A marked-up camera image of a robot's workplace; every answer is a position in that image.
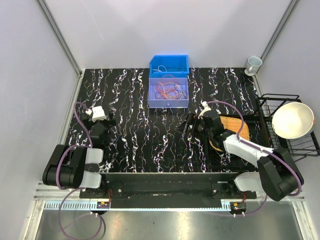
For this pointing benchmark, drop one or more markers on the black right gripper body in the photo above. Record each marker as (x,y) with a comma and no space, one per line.
(198,127)

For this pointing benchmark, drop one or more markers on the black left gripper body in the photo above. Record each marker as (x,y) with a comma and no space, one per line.
(88,123)

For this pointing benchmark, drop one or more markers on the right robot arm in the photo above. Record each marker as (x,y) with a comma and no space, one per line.
(277,175)

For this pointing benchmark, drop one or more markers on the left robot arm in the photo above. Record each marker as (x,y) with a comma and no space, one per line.
(66,166)

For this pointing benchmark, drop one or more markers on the woven orange bamboo mat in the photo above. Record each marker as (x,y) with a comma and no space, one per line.
(232,125)

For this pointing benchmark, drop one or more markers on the lavender plastic tray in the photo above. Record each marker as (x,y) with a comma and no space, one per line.
(168,92)

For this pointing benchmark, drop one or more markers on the black plastic tray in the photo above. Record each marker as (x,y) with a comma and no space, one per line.
(220,161)

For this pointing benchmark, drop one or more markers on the blue plastic bin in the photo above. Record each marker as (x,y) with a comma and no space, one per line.
(175,65)

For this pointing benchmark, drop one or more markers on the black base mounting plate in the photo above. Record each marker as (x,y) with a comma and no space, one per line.
(167,191)

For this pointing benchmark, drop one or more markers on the white ceramic mug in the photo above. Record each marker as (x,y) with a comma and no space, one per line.
(252,66)

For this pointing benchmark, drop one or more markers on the large white bowl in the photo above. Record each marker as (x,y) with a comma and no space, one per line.
(293,120)

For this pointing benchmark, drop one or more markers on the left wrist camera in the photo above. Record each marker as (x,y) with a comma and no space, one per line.
(97,113)

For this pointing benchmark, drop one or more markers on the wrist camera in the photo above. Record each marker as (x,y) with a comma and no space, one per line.
(97,113)
(204,106)

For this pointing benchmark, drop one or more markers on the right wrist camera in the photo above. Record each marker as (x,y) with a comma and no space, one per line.
(204,106)

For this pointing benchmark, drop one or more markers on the black wire dish rack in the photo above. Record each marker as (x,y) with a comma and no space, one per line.
(300,148)

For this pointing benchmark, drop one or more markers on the aluminium frame rail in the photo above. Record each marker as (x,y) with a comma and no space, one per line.
(66,200)

